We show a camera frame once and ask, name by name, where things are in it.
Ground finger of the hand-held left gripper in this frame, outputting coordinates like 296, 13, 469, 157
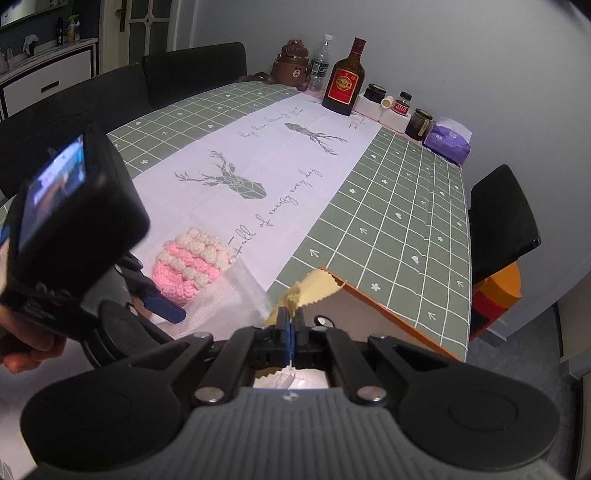
117, 251, 188, 325

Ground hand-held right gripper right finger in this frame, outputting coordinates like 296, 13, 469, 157
291, 308, 465, 407

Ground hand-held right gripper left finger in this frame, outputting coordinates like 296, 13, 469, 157
121, 310, 292, 407

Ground yellow cloth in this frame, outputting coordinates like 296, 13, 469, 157
265, 269, 347, 325

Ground pink white knitted item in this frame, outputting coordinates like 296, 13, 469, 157
151, 226, 238, 306

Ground orange cardboard box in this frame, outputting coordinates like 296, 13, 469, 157
253, 267, 463, 393

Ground person's left hand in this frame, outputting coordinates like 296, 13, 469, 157
0, 318, 68, 375

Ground transparent plastic bag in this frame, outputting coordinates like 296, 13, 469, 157
137, 256, 274, 343

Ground black chair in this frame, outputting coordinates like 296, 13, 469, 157
0, 63, 154, 200
468, 164, 542, 283
140, 42, 248, 112

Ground white cabinet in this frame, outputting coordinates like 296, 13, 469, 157
0, 38, 99, 121

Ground green checked tablecloth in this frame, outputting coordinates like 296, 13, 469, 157
0, 78, 472, 366

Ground glass panel door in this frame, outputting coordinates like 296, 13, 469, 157
103, 0, 195, 71

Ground orange stool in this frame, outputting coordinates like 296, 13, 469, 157
470, 262, 523, 343

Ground white box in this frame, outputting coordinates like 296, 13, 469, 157
355, 95, 413, 136

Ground purple tissue pack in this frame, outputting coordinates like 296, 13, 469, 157
422, 116, 474, 166

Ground brown liquor bottle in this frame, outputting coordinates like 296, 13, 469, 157
321, 37, 366, 116

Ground brown bear bottle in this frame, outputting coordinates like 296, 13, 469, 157
270, 39, 311, 91

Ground clear water bottle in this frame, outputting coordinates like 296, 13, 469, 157
307, 33, 334, 92

